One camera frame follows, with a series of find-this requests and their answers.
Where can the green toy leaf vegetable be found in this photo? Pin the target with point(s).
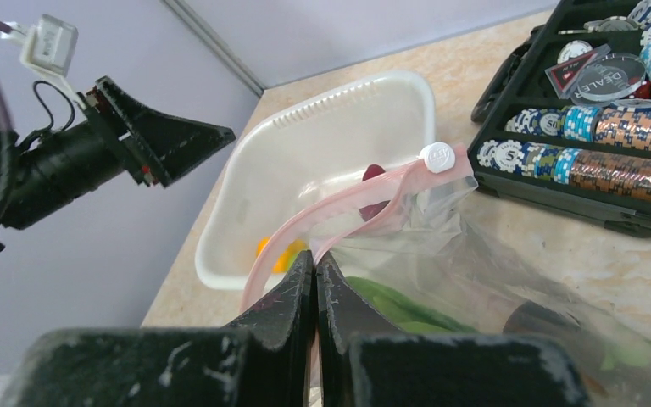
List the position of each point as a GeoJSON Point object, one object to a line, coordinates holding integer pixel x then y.
{"type": "Point", "coordinates": [404, 312]}

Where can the red toy fruit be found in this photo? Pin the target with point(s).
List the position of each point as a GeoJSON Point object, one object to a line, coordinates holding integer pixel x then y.
{"type": "Point", "coordinates": [375, 202]}

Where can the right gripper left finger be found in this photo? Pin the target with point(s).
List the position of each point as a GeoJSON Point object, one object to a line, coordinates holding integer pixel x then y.
{"type": "Point", "coordinates": [261, 358]}

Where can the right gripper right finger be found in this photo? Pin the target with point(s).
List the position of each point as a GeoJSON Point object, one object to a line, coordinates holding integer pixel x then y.
{"type": "Point", "coordinates": [367, 361]}

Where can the dark brown toy fruit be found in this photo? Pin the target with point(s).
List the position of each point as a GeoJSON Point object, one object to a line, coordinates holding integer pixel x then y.
{"type": "Point", "coordinates": [531, 317]}

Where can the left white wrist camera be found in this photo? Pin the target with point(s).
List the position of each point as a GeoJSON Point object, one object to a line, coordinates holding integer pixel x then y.
{"type": "Point", "coordinates": [47, 49]}

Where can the clear zip top bag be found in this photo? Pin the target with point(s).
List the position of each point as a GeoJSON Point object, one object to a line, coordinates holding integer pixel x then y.
{"type": "Point", "coordinates": [422, 247]}

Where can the white plastic tub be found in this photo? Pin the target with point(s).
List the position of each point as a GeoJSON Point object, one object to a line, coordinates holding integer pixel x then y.
{"type": "Point", "coordinates": [305, 153]}

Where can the black poker chip case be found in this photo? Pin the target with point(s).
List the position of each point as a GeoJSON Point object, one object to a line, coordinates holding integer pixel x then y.
{"type": "Point", "coordinates": [566, 122]}

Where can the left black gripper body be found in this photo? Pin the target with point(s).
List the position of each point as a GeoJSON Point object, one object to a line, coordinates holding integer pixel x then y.
{"type": "Point", "coordinates": [155, 148]}

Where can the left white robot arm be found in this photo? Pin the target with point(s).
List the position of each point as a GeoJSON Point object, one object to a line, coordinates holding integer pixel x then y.
{"type": "Point", "coordinates": [52, 168]}

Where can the orange toy bell pepper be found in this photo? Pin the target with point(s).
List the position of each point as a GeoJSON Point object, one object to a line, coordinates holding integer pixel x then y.
{"type": "Point", "coordinates": [288, 256]}

